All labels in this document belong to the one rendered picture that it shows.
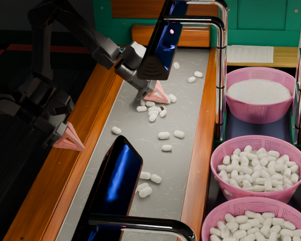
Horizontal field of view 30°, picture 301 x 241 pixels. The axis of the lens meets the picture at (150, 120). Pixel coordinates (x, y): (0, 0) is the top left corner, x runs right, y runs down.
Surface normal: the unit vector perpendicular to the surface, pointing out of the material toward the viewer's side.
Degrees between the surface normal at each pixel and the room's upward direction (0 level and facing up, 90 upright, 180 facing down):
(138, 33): 90
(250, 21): 90
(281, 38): 90
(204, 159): 0
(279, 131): 0
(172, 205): 0
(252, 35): 90
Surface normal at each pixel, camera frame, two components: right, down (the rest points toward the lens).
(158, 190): -0.05, -0.84
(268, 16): -0.17, 0.55
